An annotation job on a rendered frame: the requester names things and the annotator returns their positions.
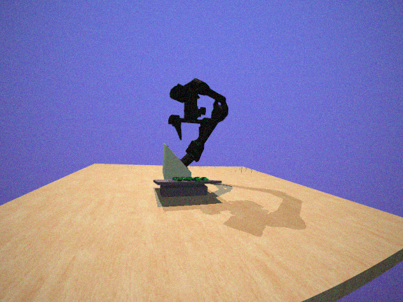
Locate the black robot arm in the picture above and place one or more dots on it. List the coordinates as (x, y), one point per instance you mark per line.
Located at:
(189, 94)

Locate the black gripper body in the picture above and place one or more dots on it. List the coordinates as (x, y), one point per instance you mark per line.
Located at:
(189, 119)

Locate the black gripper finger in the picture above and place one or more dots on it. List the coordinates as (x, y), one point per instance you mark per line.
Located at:
(201, 130)
(177, 126)

